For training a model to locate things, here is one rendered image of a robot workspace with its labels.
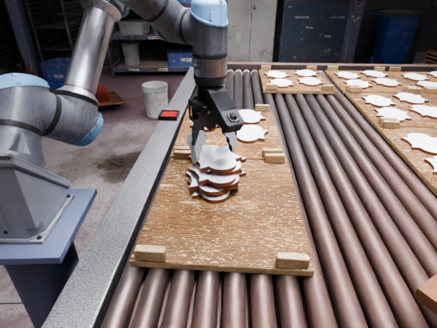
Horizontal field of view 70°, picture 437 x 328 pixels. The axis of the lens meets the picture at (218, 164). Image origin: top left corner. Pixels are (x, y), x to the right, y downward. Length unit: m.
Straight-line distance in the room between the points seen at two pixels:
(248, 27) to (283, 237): 5.03
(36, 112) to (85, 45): 0.25
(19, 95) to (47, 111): 0.07
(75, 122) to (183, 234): 0.44
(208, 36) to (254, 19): 4.90
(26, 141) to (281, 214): 0.60
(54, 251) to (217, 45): 0.58
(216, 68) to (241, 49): 4.92
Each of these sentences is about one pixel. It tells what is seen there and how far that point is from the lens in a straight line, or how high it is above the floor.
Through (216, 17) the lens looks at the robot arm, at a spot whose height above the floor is 1.34.
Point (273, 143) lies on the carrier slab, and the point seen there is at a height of 0.94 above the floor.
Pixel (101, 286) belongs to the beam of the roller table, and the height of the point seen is 0.92.
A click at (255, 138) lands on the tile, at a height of 0.95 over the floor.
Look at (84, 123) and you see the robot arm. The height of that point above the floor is 1.06.
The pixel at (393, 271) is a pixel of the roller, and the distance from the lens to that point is 0.71.
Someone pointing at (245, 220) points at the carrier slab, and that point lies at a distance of 0.72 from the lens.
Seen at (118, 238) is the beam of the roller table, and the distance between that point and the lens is 0.73.
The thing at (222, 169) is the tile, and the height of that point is 1.02.
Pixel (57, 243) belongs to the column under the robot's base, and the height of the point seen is 0.87.
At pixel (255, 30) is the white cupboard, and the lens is 5.59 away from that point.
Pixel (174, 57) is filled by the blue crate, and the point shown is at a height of 0.29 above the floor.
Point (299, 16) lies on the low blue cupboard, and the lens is 5.74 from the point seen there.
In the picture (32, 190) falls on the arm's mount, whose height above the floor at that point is 1.00.
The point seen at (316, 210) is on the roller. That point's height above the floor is 0.92.
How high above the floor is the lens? 1.40
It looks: 30 degrees down
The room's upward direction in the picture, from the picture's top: straight up
